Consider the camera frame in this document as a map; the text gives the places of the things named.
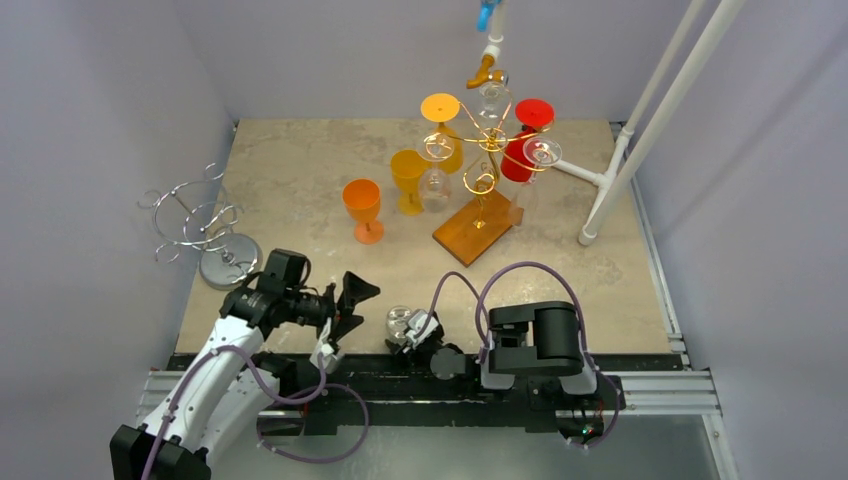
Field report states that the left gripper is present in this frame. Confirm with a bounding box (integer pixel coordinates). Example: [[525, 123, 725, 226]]
[[284, 272, 379, 343]]

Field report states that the clear short glass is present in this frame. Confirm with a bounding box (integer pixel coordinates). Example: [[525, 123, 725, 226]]
[[386, 305, 414, 345], [478, 81, 513, 127]]

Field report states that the gold rack with wooden base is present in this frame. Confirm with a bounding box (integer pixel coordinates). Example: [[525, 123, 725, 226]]
[[432, 96, 554, 267]]

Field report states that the clear wine glass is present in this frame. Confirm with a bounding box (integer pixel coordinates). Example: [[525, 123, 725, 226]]
[[418, 132, 455, 213]]

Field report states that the clear tall flute glass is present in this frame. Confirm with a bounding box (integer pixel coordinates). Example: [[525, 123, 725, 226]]
[[508, 135, 562, 227]]

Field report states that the yellow plastic goblet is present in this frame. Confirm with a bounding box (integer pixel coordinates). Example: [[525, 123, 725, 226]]
[[419, 93, 464, 174], [390, 149, 428, 216]]

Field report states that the red plastic wine glass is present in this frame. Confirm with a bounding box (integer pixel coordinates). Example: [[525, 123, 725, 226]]
[[501, 98, 555, 183]]

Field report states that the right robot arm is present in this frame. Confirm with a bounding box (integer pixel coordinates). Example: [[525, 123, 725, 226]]
[[384, 301, 601, 407]]

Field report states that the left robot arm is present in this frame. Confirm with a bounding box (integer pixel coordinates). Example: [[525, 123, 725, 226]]
[[109, 249, 381, 479]]

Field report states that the chrome wine glass rack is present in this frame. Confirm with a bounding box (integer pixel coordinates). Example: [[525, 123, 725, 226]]
[[136, 162, 263, 291]]

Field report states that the orange plastic goblet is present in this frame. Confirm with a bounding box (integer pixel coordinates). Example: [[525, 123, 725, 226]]
[[342, 178, 384, 245]]

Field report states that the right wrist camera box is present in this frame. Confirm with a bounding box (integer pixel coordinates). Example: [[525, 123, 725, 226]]
[[404, 309, 441, 349]]

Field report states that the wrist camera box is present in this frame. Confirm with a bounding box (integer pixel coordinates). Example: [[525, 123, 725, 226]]
[[309, 337, 345, 375], [404, 309, 441, 349]]

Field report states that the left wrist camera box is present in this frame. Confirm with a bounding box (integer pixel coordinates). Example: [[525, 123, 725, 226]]
[[309, 337, 345, 375]]

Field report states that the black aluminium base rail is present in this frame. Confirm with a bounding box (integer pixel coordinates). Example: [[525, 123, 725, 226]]
[[235, 354, 720, 442]]

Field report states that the white pvc pipe frame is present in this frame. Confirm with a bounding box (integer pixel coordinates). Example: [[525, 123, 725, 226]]
[[483, 0, 749, 248]]

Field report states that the brass faucet with blue handle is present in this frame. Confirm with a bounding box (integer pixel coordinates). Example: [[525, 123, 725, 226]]
[[466, 0, 508, 89]]

